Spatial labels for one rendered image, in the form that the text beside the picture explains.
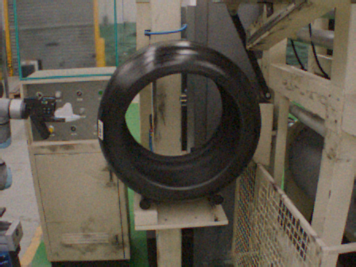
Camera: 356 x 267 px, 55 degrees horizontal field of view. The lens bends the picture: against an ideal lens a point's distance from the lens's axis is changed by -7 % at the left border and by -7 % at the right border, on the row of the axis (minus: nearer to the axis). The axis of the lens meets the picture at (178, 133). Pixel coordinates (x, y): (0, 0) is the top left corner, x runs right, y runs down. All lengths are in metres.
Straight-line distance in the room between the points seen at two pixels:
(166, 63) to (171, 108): 0.49
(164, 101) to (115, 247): 1.12
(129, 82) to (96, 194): 1.13
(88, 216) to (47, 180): 0.33
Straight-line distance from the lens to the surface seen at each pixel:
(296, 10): 1.12
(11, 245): 1.79
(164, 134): 1.67
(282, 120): 1.73
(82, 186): 2.18
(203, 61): 1.20
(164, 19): 1.59
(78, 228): 2.34
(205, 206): 1.57
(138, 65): 1.20
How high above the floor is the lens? 1.58
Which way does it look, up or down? 18 degrees down
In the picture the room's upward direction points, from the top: straight up
